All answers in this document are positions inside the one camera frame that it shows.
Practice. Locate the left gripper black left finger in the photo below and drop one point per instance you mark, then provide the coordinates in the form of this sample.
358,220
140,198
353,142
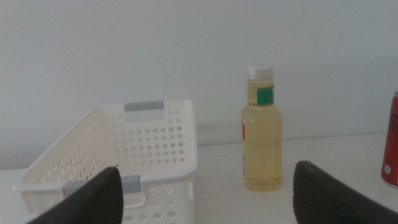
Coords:
96,202

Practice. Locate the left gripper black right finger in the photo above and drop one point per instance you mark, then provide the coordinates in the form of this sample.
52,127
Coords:
323,202

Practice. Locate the yellow liquid clear bottle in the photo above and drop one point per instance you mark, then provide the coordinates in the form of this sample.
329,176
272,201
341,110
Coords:
262,149

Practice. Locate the red soda can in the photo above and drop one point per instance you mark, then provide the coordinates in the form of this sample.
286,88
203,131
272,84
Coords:
391,149

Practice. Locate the white perforated plastic basket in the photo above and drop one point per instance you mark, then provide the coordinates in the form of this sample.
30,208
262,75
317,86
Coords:
168,176

